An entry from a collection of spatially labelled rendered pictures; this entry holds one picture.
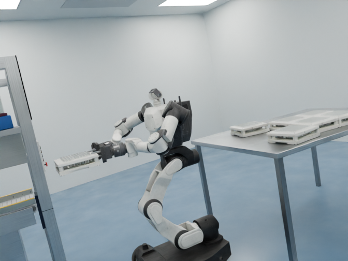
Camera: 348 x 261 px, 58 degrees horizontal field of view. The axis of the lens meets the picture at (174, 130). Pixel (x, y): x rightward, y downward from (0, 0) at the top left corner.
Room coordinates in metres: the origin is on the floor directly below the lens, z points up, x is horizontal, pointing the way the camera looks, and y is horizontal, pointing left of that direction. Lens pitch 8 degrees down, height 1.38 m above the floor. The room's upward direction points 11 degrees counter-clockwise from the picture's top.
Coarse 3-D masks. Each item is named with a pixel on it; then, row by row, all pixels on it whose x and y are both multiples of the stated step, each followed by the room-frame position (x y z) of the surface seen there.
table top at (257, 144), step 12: (312, 108) 3.41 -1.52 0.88; (324, 108) 3.25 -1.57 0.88; (336, 108) 3.10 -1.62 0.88; (228, 132) 2.92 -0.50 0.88; (324, 132) 2.17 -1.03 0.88; (336, 132) 2.10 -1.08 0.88; (204, 144) 2.64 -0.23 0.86; (216, 144) 2.46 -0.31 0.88; (228, 144) 2.37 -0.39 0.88; (240, 144) 2.29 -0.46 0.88; (252, 144) 2.21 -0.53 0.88; (264, 144) 2.14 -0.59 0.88; (276, 144) 2.08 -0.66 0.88; (288, 144) 2.01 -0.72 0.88; (300, 144) 1.95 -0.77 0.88; (312, 144) 1.97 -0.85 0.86; (264, 156) 1.96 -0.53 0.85; (276, 156) 1.86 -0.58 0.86
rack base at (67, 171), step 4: (92, 160) 2.02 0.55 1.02; (84, 164) 1.93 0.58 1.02; (88, 164) 1.90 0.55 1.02; (92, 164) 1.91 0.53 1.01; (96, 164) 1.92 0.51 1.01; (56, 168) 1.98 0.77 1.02; (72, 168) 1.87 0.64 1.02; (76, 168) 1.87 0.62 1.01; (80, 168) 1.88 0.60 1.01; (84, 168) 1.91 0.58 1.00; (60, 172) 1.83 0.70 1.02; (64, 172) 1.84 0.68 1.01; (68, 172) 1.85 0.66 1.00; (72, 172) 1.86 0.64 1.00
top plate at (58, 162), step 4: (88, 156) 1.91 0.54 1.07; (92, 156) 1.92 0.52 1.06; (96, 156) 1.93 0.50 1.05; (56, 160) 2.02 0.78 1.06; (60, 160) 1.99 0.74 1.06; (72, 160) 1.89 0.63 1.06; (76, 160) 1.88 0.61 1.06; (80, 160) 1.89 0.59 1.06; (84, 160) 1.90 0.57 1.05; (56, 164) 1.88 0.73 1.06; (60, 164) 1.84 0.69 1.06; (64, 164) 1.85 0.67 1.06; (68, 164) 1.86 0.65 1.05
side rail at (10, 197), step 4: (20, 192) 1.94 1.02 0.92; (24, 192) 1.95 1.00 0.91; (28, 192) 1.96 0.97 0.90; (32, 192) 1.97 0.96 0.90; (8, 196) 1.91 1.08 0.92; (12, 196) 1.92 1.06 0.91; (16, 196) 1.93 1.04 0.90; (20, 196) 1.93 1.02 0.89; (0, 200) 1.89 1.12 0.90; (4, 200) 1.90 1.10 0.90
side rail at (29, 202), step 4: (28, 200) 1.71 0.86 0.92; (32, 200) 1.72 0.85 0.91; (16, 204) 1.68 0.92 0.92; (20, 204) 1.69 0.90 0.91; (24, 204) 1.70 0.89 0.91; (28, 204) 1.71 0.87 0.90; (32, 204) 1.72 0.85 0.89; (4, 208) 1.66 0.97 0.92; (8, 208) 1.67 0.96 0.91; (12, 208) 1.67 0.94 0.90; (16, 208) 1.68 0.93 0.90; (0, 212) 1.65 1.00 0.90; (4, 212) 1.66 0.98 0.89
